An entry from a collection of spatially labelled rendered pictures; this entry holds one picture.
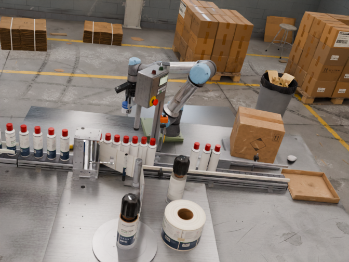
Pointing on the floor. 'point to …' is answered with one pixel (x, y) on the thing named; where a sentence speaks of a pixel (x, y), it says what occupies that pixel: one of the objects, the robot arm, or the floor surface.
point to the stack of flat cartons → (23, 34)
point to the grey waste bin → (272, 101)
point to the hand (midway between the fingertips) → (126, 105)
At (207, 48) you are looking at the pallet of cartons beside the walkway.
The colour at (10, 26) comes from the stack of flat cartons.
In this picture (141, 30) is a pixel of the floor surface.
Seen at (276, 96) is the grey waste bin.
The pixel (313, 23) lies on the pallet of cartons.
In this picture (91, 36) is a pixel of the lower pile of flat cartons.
